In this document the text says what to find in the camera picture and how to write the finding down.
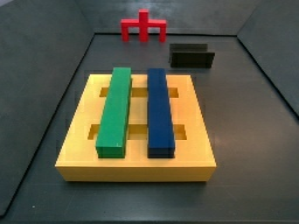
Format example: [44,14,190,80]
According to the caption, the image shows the yellow slotted board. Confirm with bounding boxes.
[55,74,216,182]

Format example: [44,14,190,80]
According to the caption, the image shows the black L-shaped fixture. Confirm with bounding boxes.
[170,44,215,68]

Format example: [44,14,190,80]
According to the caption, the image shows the blue bar block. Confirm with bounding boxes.
[147,68,175,158]

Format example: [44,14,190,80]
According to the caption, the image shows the green bar block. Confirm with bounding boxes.
[96,67,132,158]

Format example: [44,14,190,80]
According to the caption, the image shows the red puzzle block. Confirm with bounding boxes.
[120,9,167,42]

